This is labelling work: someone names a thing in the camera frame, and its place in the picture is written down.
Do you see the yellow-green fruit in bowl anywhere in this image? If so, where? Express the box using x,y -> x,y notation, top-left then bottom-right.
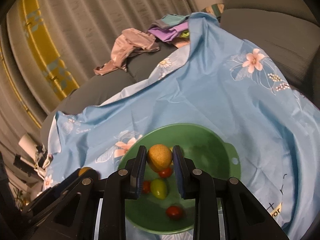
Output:
170,147 -> 174,166

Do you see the black white clutter pile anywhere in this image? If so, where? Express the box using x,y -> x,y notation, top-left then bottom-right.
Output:
34,145 -> 53,180

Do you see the upper red tomato in bowl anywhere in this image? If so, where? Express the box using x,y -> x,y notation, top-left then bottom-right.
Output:
158,167 -> 173,178

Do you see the yellow patterned curtain panel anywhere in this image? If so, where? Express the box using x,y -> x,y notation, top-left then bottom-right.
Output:
18,0 -> 79,100

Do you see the pink-grey crumpled garment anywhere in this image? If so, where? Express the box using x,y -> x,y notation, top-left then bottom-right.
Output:
94,28 -> 160,75

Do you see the small yellow fruit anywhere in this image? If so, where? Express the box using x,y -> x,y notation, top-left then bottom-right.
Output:
147,144 -> 171,172
78,167 -> 91,177

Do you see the red tomato on cloth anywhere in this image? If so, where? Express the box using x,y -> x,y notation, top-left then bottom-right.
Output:
165,205 -> 184,220

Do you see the red tomato in bowl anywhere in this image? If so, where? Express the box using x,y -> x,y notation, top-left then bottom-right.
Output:
142,180 -> 151,194
158,167 -> 173,178

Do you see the grey sofa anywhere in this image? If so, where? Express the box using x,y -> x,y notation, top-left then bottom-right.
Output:
45,8 -> 319,153

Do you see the white cylindrical lamp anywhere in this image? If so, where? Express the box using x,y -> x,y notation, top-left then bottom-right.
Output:
18,133 -> 37,158

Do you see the light blue floral cloth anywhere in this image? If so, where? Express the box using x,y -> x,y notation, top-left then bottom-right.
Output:
44,12 -> 319,239

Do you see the grey curtain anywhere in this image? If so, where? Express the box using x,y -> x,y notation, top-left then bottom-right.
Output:
1,0 -> 198,180

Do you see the lower red tomato in bowl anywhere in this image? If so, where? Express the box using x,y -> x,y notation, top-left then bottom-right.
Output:
142,180 -> 151,194

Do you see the purple folded garment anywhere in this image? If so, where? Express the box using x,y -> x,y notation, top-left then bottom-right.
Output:
147,14 -> 190,42

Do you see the green oval fruit in bowl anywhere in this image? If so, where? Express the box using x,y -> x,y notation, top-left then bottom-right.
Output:
150,179 -> 168,200

